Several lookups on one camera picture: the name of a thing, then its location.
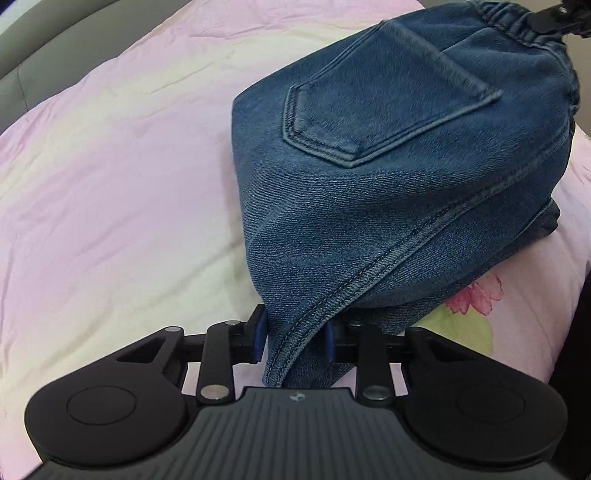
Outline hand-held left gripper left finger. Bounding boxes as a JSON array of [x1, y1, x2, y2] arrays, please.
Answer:
[[111, 303, 269, 404]]

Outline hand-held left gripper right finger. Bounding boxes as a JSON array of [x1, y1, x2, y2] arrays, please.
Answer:
[[323, 320, 467, 407]]

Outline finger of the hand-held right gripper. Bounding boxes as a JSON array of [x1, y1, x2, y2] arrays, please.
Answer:
[[530, 0, 591, 38]]

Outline blue denim pants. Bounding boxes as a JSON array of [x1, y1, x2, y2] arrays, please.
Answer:
[[229, 0, 581, 389]]

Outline pink floral duvet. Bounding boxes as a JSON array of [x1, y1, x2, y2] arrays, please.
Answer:
[[0, 0, 591, 462]]

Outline dark cloth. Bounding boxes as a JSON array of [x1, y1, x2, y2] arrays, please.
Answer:
[[547, 270, 591, 398]]

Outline grey upholstered headboard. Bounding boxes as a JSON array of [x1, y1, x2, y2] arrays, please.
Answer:
[[0, 0, 118, 132]]

